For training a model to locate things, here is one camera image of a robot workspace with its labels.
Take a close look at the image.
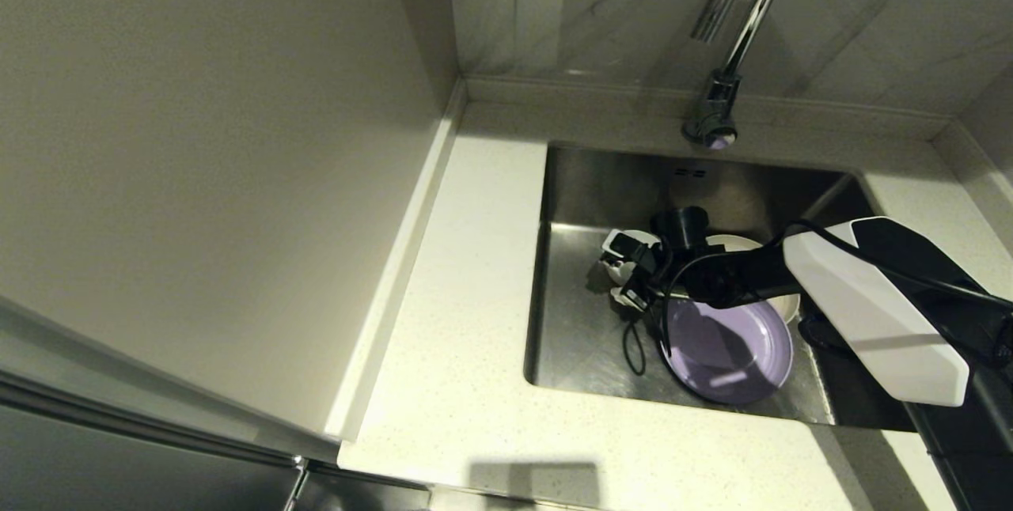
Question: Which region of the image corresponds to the chrome gooseneck faucet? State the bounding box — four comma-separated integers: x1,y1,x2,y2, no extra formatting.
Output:
681,0,797,150

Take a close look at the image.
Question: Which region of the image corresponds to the grey cabinet door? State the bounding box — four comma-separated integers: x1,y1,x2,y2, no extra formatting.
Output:
0,290,432,511

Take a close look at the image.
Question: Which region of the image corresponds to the purple round plate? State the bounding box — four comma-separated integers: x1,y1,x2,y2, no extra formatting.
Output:
660,296,795,407

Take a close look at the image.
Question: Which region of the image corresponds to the stainless steel sink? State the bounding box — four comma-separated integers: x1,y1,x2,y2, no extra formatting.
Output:
522,143,919,431

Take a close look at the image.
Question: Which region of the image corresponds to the beige round plate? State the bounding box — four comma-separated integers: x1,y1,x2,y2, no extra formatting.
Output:
704,234,801,324

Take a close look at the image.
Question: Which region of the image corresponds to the beige cabinet side panel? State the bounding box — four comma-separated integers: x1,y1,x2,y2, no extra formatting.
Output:
0,0,461,449

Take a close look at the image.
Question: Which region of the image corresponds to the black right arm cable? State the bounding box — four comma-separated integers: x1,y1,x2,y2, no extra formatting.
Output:
621,220,1013,377

